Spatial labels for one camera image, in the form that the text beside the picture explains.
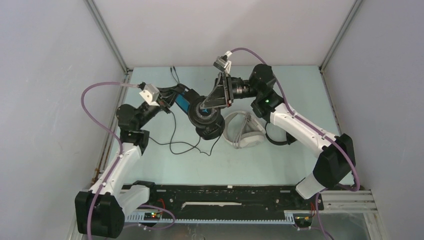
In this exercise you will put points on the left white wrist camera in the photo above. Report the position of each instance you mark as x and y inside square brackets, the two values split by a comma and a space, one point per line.
[150, 94]

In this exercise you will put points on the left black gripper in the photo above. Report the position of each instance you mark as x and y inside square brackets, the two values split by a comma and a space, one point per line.
[166, 93]

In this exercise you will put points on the white headphones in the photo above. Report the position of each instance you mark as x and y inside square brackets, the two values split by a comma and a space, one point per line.
[251, 132]

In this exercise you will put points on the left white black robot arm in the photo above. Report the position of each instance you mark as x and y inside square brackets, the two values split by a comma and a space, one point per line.
[102, 210]

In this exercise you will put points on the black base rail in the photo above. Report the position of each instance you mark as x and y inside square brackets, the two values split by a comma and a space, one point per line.
[201, 203]

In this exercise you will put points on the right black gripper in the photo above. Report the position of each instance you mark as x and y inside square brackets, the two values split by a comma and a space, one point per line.
[222, 95]

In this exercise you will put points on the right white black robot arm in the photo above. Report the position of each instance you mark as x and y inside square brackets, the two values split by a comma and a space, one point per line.
[335, 154]

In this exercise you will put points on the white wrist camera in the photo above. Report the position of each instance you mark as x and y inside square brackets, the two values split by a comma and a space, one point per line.
[150, 94]
[223, 63]

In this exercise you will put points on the black blue headphones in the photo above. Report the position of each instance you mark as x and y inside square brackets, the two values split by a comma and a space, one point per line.
[209, 123]

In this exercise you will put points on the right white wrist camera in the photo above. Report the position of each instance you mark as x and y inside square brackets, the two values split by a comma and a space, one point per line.
[223, 63]

